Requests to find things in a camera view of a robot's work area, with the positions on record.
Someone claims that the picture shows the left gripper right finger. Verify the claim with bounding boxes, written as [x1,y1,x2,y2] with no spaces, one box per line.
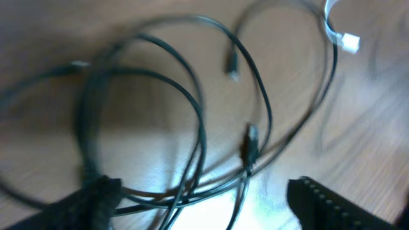
[286,176,396,230]

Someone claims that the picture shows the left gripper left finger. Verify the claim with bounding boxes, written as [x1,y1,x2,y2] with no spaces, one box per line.
[6,176,122,230]

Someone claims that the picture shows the white usb cable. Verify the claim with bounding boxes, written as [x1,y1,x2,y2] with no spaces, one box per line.
[323,0,361,55]

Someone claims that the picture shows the black usb cable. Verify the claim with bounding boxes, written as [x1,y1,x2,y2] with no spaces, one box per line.
[0,14,274,230]
[108,0,339,230]

